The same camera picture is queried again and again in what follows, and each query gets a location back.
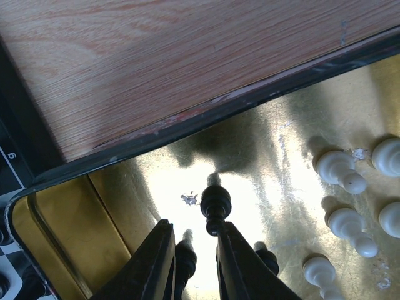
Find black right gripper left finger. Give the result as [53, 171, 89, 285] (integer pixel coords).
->
[91, 219, 175, 299]

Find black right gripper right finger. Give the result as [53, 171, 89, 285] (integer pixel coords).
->
[217, 222, 299, 299]

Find black piece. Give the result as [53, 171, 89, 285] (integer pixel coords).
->
[174, 240, 197, 300]
[254, 241, 279, 276]

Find black pawn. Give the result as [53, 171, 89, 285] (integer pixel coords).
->
[201, 185, 232, 237]

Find black white chess board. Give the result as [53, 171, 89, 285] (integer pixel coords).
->
[1, 47, 50, 299]

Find white pawn lying bottom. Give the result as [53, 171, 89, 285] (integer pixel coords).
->
[302, 253, 344, 300]

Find white pawn lying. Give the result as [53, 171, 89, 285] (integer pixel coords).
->
[316, 151, 368, 194]
[327, 207, 379, 258]
[302, 253, 344, 300]

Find white pawn lying middle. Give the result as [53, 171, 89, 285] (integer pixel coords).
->
[327, 207, 379, 258]

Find gold metal tin tray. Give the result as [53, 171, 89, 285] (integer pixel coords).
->
[7, 28, 399, 299]

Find white pawn lying top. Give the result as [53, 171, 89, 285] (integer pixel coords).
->
[316, 151, 368, 194]

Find white piece right middle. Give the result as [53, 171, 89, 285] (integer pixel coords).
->
[379, 202, 400, 239]

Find white piece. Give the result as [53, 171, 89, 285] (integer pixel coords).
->
[379, 202, 400, 239]
[371, 137, 400, 178]

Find white piece right top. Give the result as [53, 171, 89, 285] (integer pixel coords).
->
[371, 137, 400, 178]

